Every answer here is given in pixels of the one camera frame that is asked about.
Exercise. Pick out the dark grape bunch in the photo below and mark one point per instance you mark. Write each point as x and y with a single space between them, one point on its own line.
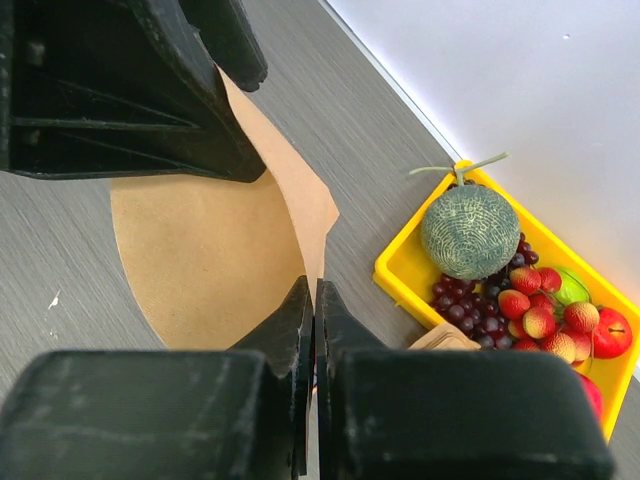
490 311

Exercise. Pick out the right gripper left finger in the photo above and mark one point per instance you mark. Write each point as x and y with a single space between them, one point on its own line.
241 413

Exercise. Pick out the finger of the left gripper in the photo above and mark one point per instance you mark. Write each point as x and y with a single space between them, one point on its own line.
224 29
105 89

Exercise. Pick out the green melon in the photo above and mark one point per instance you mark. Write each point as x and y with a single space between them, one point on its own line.
470 231

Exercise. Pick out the green apple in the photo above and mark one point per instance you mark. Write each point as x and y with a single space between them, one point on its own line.
573 288

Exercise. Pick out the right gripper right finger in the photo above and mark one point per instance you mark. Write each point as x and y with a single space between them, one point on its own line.
447 414

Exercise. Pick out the yellow plastic tray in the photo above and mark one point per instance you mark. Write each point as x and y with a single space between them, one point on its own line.
406 273

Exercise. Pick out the red apple back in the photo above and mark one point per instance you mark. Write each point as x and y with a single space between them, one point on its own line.
613 336

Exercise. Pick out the brown paper coffee filter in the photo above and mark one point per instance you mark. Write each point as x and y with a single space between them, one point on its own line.
208 260

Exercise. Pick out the strawberry pile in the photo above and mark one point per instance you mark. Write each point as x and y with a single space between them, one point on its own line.
564 331

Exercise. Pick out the red apple front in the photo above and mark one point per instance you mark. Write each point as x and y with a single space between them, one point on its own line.
594 396

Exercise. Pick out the red apple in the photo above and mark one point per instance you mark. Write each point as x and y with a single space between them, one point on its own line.
613 336
594 396

